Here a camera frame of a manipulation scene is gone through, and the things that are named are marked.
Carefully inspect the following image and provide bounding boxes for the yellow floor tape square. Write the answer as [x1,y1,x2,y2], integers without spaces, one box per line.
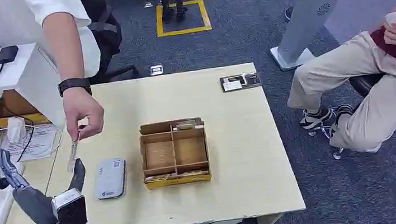
[153,0,213,38]

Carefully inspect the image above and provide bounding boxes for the wooden compartment box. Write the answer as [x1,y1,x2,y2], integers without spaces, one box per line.
[136,116,213,192]

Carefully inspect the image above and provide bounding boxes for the seated person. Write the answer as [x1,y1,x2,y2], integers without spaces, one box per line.
[275,0,396,163]

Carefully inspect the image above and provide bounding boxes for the large silver floor socket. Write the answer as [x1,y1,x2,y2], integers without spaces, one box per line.
[149,63,165,77]

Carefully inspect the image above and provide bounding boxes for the white card in tray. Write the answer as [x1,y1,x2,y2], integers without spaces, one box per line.
[222,80,243,93]

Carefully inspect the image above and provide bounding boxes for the brown cardboard box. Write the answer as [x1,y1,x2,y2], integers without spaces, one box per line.
[0,85,52,129]

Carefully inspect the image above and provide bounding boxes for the black background robot legs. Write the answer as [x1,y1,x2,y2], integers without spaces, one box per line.
[159,0,191,23]

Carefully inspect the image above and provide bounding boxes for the printed paper sheet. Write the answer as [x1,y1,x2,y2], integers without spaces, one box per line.
[0,122,63,165]

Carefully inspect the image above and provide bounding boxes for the standing person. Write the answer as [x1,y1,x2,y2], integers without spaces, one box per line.
[0,0,111,150]

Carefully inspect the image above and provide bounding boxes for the black wristwatch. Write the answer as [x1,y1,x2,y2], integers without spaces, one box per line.
[57,76,92,99]

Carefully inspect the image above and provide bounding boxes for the brown card stack in box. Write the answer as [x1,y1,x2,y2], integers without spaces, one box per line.
[177,168,210,180]

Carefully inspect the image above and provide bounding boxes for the white desk shelf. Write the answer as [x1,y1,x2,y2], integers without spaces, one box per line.
[0,40,67,135]

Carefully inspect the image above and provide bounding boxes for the black power adapter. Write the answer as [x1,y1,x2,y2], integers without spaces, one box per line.
[0,44,21,64]

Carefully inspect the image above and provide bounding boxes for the black white sneaker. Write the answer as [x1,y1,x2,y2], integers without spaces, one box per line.
[326,102,357,140]
[298,105,335,131]

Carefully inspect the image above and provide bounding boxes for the white charger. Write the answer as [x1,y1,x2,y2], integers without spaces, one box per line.
[5,115,29,144]

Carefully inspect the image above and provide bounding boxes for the black office chair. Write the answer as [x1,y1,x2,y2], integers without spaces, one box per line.
[78,0,142,86]

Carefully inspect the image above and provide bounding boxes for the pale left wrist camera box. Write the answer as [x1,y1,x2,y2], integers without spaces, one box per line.
[50,188,89,224]

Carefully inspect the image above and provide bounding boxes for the black stool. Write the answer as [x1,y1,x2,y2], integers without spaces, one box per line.
[301,72,394,164]

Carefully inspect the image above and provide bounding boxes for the grey floor stand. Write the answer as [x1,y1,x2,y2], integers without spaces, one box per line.
[264,0,351,73]

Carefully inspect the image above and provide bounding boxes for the standing person's left hand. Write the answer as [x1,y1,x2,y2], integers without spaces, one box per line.
[61,85,108,143]

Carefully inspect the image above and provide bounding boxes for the grey card reader device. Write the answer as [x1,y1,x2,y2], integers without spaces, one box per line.
[91,157,130,202]

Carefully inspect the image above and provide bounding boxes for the pale card in box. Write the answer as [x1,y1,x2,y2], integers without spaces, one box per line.
[145,172,177,184]

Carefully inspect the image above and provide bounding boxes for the card stack in narrow compartment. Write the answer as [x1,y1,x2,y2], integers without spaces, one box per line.
[172,118,205,132]

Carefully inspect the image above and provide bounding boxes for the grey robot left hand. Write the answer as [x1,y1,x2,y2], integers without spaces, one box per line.
[0,139,92,224]

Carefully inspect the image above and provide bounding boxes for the black flat tray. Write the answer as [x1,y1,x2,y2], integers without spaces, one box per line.
[219,71,263,94]

